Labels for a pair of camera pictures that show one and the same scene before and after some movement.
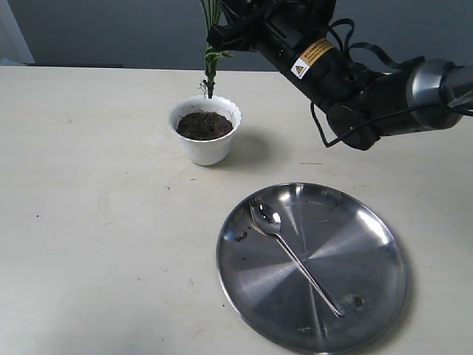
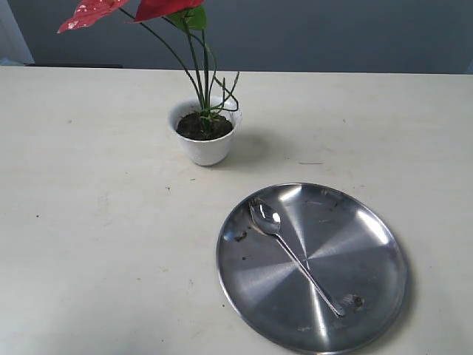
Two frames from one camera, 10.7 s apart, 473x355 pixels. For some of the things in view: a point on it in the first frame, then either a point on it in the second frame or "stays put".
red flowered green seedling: [211, 11] to [181, 25]
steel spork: [267, 218] stays put
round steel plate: [344, 245] stays put
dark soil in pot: [202, 126] stays put
